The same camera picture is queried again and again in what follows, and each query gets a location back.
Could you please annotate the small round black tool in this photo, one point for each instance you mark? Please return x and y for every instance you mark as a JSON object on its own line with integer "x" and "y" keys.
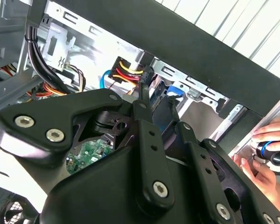
{"x": 277, "y": 157}

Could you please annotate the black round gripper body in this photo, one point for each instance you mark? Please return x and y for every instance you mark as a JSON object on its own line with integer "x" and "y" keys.
{"x": 95, "y": 196}

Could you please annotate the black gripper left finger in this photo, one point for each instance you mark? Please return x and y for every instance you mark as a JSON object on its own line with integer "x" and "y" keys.
{"x": 42, "y": 123}

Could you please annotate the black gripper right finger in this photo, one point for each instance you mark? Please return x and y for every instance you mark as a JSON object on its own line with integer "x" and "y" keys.
{"x": 207, "y": 172}

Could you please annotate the hard disk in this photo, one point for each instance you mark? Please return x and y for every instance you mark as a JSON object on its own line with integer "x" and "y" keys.
{"x": 175, "y": 91}

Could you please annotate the person's left hand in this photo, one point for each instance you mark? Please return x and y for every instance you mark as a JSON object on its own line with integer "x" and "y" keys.
{"x": 266, "y": 184}

